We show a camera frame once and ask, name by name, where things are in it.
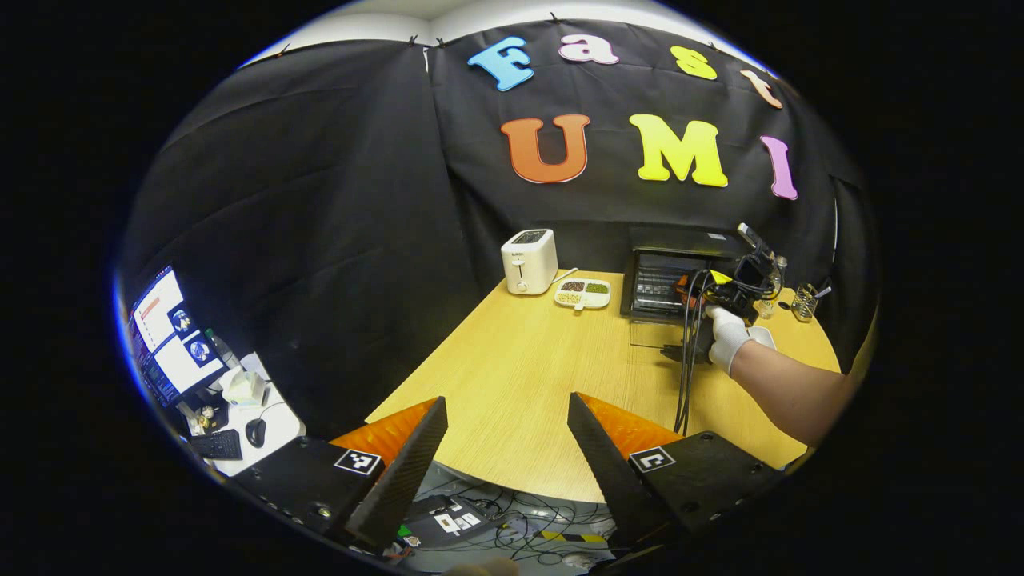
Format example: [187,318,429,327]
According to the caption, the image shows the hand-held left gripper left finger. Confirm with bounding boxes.
[232,396,449,554]

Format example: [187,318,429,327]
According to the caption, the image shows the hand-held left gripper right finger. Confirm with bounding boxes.
[566,392,785,553]

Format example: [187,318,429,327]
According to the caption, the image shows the black electric oven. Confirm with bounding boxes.
[621,226,761,366]

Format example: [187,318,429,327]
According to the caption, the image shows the clear glass bottle yellow label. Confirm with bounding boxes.
[757,254,789,320]

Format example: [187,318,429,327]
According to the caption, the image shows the black box with white labels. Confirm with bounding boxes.
[400,494,513,549]

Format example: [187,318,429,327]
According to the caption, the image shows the white divided snack plate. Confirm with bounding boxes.
[554,278,612,311]

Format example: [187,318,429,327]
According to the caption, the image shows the white side desk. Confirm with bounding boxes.
[180,352,306,478]

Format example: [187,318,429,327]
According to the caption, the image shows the white toaster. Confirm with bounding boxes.
[501,229,559,296]

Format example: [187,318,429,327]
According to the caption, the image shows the white tissue box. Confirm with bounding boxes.
[222,370,269,407]

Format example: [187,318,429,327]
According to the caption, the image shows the black keyboard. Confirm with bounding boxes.
[190,429,243,461]

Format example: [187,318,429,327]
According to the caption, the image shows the clear plastic water bottle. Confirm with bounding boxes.
[204,328,241,373]

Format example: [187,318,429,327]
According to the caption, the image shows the computer monitor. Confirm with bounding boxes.
[128,266,229,409]

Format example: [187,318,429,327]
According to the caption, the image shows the black backdrop cloth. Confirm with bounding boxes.
[120,20,877,441]

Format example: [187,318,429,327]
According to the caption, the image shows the tangled floor cables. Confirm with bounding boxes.
[416,480,621,565]

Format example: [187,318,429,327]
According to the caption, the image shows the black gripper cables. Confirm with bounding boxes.
[674,272,714,437]

